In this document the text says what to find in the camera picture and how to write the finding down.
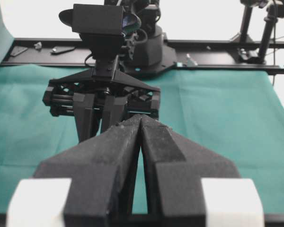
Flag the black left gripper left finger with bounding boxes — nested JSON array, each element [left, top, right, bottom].
[[34, 114, 142, 227]]

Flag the right gripper rail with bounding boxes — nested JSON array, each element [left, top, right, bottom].
[[43, 57, 160, 143]]

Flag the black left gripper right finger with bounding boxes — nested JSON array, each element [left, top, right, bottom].
[[141, 115, 241, 227]]

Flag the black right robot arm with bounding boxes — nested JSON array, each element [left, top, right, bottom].
[[43, 0, 177, 142]]

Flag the green table cloth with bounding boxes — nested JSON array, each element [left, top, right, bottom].
[[0, 9, 284, 213]]

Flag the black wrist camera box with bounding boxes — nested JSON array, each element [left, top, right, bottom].
[[59, 4, 142, 60]]

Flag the black stand post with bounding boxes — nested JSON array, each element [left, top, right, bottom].
[[230, 0, 257, 43]]

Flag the black aluminium frame rail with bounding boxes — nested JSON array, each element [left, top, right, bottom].
[[1, 38, 284, 76]]

